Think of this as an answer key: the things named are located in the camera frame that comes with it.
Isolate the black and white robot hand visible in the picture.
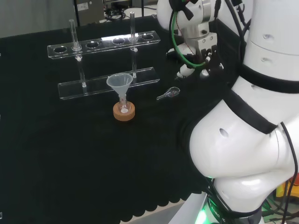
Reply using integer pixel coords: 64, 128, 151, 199
166, 32, 225, 80

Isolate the clear glass weighing funnel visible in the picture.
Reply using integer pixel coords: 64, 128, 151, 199
156, 86, 180, 101

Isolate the translucent plastic funnel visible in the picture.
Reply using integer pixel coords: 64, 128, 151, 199
106, 73, 134, 99

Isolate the clear acrylic funnel stand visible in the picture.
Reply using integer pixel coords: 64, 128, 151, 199
47, 11, 161, 101

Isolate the small glass round-bottom flask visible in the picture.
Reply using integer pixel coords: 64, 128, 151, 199
118, 94, 129, 115

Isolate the yellow stop button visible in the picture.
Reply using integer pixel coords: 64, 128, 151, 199
276, 179, 292, 199

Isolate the black cloth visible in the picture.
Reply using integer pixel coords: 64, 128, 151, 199
0, 15, 234, 224

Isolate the green cable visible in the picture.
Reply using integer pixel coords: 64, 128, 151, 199
168, 9, 207, 70

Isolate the cork ring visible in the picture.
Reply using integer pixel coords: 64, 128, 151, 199
113, 102, 136, 121

